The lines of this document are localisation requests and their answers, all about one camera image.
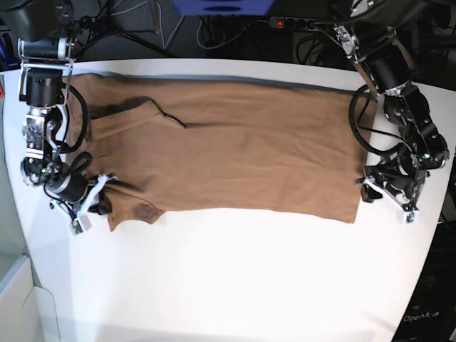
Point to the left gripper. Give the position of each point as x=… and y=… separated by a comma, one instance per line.
x=390, y=183

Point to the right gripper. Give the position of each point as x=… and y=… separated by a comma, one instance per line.
x=80, y=195

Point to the brown T-shirt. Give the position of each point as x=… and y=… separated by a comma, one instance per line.
x=178, y=145

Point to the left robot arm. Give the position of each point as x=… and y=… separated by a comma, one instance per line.
x=366, y=31

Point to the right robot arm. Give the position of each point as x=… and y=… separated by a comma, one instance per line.
x=46, y=36

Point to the white bin at left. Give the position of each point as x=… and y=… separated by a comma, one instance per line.
x=28, y=312

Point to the black OpenArm base box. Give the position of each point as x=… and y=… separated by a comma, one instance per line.
x=430, y=315

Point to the black tripod stand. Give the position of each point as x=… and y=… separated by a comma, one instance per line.
x=102, y=26

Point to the black power strip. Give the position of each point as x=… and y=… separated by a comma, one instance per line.
x=292, y=24

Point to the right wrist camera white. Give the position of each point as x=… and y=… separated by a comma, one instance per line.
x=80, y=225

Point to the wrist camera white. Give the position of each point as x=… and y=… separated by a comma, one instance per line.
x=80, y=225
x=410, y=217

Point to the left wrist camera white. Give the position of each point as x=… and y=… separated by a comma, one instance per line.
x=410, y=217

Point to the blue overhead mount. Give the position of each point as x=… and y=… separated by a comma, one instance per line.
x=223, y=7

